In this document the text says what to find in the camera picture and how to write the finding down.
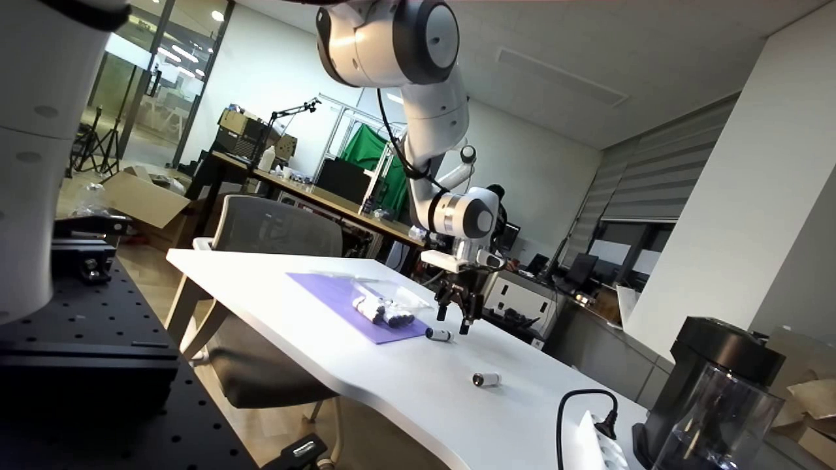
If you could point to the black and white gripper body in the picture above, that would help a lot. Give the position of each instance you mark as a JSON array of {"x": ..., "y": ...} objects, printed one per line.
[{"x": 461, "y": 273}]

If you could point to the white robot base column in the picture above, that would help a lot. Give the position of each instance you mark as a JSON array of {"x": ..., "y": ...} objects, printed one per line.
[{"x": 42, "y": 147}]

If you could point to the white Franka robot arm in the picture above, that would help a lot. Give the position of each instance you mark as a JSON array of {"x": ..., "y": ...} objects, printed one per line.
[{"x": 420, "y": 105}]

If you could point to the small white bottle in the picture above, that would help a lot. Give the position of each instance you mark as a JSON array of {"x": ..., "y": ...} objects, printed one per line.
[{"x": 437, "y": 333}]

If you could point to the clear plastic container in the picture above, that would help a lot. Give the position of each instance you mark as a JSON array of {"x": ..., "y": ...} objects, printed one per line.
[{"x": 390, "y": 298}]

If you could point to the grey computer case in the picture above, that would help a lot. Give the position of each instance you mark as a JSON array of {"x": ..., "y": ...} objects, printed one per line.
[{"x": 524, "y": 301}]

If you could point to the small dark object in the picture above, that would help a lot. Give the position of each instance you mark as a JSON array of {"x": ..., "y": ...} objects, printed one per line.
[{"x": 488, "y": 380}]

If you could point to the small white block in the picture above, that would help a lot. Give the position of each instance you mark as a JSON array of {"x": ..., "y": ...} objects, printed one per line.
[{"x": 371, "y": 307}]

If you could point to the purple mat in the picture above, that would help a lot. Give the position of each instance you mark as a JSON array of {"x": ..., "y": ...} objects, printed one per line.
[{"x": 349, "y": 301}]

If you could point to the green cloth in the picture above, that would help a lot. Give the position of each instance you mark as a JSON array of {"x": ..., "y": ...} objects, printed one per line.
[{"x": 378, "y": 165}]

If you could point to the black monitor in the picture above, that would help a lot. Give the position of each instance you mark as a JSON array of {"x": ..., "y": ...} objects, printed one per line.
[{"x": 340, "y": 178}]

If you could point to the long wooden desk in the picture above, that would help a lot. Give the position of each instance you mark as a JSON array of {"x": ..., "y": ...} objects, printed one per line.
[{"x": 305, "y": 199}]

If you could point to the white table power strip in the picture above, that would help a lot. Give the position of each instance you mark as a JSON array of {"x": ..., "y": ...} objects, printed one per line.
[{"x": 597, "y": 446}]

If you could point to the grey office chair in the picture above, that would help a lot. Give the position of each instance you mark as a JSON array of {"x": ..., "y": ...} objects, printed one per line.
[{"x": 262, "y": 263}]

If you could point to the grey window blinds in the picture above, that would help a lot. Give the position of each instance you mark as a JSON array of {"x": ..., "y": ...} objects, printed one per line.
[{"x": 660, "y": 174}]

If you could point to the black appliance with clear jar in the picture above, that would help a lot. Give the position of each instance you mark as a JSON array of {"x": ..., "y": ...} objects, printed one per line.
[{"x": 715, "y": 400}]

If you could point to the open cardboard box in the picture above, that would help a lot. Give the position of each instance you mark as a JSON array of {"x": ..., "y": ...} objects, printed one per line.
[{"x": 145, "y": 199}]

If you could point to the black perforated breadboard table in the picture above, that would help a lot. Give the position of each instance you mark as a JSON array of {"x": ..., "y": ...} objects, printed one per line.
[{"x": 94, "y": 392}]

